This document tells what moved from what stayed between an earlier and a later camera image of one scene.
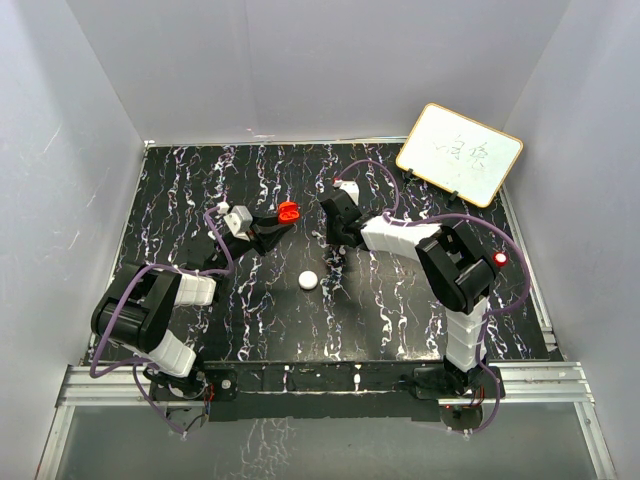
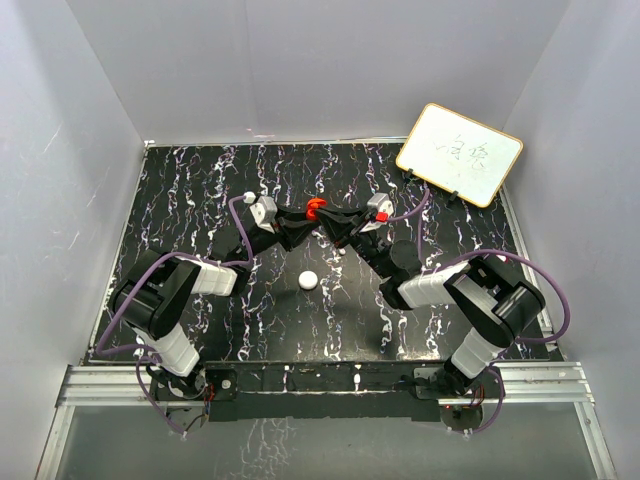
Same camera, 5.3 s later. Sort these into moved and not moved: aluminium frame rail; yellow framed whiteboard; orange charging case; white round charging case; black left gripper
Moved: black left gripper; orange charging case
Not moved: yellow framed whiteboard; white round charging case; aluminium frame rail
